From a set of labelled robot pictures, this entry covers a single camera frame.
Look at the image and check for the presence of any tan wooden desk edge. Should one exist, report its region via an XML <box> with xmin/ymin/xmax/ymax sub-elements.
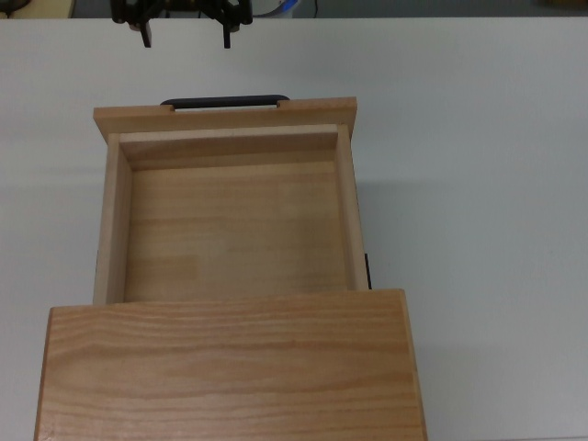
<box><xmin>0</xmin><ymin>0</ymin><xmax>74</xmax><ymax>19</ymax></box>

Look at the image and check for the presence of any wooden drawer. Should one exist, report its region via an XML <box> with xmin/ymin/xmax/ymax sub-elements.
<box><xmin>91</xmin><ymin>96</ymin><xmax>373</xmax><ymax>305</ymax></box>

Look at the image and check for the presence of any wooden cabinet box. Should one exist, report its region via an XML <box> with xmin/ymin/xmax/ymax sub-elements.
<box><xmin>32</xmin><ymin>288</ymin><xmax>428</xmax><ymax>441</ymax></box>

